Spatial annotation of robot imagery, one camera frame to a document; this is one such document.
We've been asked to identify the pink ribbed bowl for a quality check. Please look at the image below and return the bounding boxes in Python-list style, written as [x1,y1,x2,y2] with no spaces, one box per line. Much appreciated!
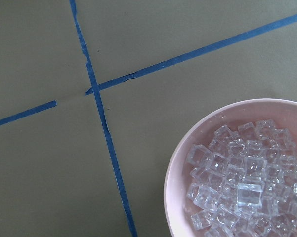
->
[164,98,297,237]

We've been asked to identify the clear ice cubes pile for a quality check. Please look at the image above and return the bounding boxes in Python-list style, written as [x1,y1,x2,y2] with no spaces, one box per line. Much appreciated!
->
[186,119,297,237]

